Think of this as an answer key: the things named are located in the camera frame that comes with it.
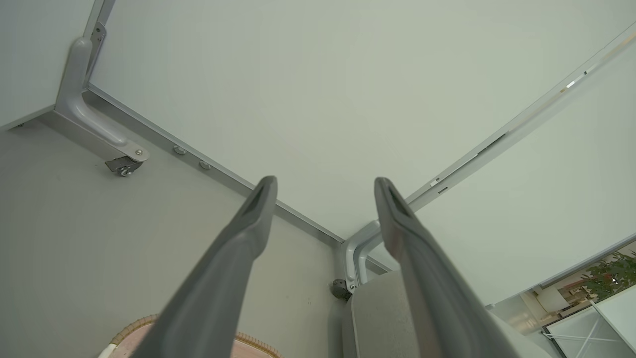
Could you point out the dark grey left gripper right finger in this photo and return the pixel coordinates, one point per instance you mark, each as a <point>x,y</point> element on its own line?
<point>432,298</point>

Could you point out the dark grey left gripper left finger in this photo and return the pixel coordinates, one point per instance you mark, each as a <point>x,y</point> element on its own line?
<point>213,298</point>

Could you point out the grey partition foot with caster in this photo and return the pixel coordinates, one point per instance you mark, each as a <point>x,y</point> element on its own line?
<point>74,102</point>
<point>348,248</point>

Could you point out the white perforated laundry basket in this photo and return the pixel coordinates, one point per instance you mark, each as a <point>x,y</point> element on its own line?
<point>122,342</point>

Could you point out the green potted plant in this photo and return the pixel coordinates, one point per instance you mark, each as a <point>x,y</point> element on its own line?
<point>613,276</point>

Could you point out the aluminium partition base rail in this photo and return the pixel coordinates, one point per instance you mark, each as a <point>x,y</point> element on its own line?
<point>298,217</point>

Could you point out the aluminium partition edge rail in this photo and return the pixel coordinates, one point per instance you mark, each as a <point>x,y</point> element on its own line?
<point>497,144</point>

